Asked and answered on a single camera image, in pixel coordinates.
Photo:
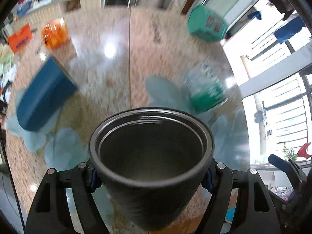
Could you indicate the orange plastic bag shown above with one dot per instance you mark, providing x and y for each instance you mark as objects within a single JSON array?
[{"x": 20, "y": 39}]

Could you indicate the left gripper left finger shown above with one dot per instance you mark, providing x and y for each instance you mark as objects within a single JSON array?
[{"x": 50, "y": 213}]

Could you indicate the white tv cabinet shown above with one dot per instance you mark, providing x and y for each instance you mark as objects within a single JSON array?
[{"x": 49, "y": 10}]

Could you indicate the teal hexagonal box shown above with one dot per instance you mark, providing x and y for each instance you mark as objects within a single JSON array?
[{"x": 206, "y": 24}]

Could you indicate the dark blue cup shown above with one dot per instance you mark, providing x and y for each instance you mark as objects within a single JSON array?
[{"x": 48, "y": 90}]

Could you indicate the green plastic bottle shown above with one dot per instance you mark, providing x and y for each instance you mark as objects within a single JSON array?
[{"x": 204, "y": 88}]

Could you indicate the black textured cup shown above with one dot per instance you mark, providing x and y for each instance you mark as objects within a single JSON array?
[{"x": 152, "y": 160}]

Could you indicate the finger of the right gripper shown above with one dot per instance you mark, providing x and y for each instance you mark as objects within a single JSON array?
[{"x": 294, "y": 173}]

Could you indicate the orange snack packet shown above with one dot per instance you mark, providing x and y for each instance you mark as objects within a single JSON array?
[{"x": 55, "y": 33}]

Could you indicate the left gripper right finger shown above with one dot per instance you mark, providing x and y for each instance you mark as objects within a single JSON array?
[{"x": 245, "y": 193}]

